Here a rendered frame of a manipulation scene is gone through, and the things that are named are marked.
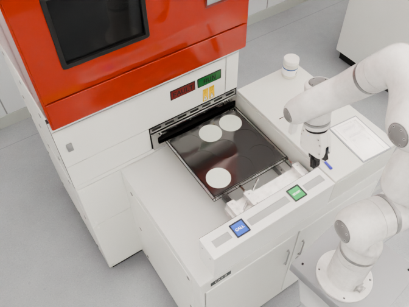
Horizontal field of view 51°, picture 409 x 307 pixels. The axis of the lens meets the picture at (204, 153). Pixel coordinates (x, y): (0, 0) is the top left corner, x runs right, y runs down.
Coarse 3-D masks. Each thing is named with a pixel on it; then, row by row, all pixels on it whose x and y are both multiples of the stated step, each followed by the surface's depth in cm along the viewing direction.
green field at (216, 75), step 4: (216, 72) 177; (208, 76) 175; (212, 76) 177; (216, 76) 178; (200, 80) 174; (204, 80) 176; (208, 80) 177; (212, 80) 178; (200, 84) 176; (204, 84) 177
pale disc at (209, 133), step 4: (204, 128) 186; (208, 128) 186; (212, 128) 186; (216, 128) 186; (200, 132) 185; (204, 132) 185; (208, 132) 184; (212, 132) 184; (216, 132) 184; (220, 132) 184; (200, 136) 183; (204, 136) 183; (208, 136) 183; (212, 136) 183; (216, 136) 183; (220, 136) 183; (204, 140) 182; (208, 140) 182; (212, 140) 182; (216, 140) 182
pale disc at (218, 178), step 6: (216, 168) 172; (222, 168) 172; (210, 174) 170; (216, 174) 170; (222, 174) 170; (228, 174) 170; (210, 180) 168; (216, 180) 168; (222, 180) 168; (228, 180) 168; (216, 186) 166; (222, 186) 166
